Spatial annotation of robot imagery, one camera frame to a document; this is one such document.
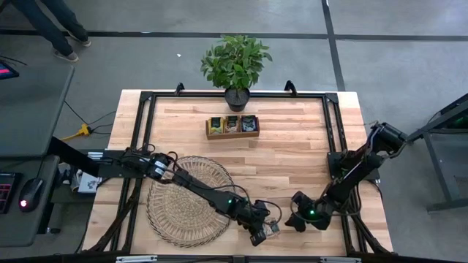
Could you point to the black metal table frame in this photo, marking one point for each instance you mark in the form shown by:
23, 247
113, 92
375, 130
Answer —
183, 94

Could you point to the green plant in black pot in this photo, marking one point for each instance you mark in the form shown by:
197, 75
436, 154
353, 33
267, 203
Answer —
234, 62

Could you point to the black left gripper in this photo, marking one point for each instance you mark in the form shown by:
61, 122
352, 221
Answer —
252, 219

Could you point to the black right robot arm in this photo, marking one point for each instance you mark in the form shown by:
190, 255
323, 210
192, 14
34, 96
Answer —
351, 171

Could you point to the black computer mouse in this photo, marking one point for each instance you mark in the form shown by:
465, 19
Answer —
31, 193

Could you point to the person's shoe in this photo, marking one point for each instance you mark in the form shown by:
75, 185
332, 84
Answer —
83, 41
66, 56

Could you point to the dark low desk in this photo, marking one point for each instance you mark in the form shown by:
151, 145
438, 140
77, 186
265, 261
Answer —
22, 226

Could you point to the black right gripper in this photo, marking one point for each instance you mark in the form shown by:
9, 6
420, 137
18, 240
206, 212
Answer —
312, 212

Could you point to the grey metal stand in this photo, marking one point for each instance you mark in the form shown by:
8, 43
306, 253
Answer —
435, 160

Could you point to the grey desk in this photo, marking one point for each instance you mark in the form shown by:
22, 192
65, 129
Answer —
33, 109

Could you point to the white printed box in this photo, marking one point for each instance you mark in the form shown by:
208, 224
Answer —
87, 182

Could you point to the purple blackcurrant tea sachet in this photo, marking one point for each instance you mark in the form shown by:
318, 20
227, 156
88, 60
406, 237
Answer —
248, 123

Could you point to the yellow lime twist tea sachet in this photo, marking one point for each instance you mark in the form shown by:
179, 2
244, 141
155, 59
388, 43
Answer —
215, 126

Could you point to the tablet screen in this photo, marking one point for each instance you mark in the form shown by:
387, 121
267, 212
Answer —
6, 70

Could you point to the backlit keyboard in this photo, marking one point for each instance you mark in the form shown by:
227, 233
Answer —
5, 191

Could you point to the silver table bracket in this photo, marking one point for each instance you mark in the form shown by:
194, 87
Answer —
135, 259
340, 260

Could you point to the round woven straw placemat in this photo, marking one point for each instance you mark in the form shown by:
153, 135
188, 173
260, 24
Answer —
175, 215

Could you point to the wooden three-compartment box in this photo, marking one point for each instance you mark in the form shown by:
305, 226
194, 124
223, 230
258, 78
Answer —
234, 136

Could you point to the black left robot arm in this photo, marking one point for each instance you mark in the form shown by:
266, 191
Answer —
204, 191

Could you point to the black frame clamp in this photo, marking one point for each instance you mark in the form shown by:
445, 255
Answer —
179, 88
291, 87

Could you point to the person's leg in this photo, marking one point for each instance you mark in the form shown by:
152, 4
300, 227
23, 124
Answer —
69, 18
44, 25

